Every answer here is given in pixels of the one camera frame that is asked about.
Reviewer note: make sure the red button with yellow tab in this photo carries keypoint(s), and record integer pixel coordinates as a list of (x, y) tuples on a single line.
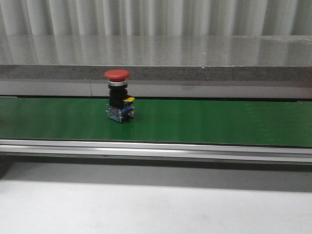
[(120, 107)]

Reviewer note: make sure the grey stone countertop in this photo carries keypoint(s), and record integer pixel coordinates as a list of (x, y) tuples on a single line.
[(178, 58)]

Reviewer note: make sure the green conveyor belt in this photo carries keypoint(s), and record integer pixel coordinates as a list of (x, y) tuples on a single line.
[(160, 120)]

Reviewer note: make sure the white pleated curtain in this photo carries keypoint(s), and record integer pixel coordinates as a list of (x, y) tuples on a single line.
[(156, 17)]

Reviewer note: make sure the white conveyor back rail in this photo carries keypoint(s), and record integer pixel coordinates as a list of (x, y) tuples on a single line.
[(160, 89)]

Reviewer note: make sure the aluminium conveyor front rail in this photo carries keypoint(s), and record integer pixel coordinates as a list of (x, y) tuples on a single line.
[(156, 151)]

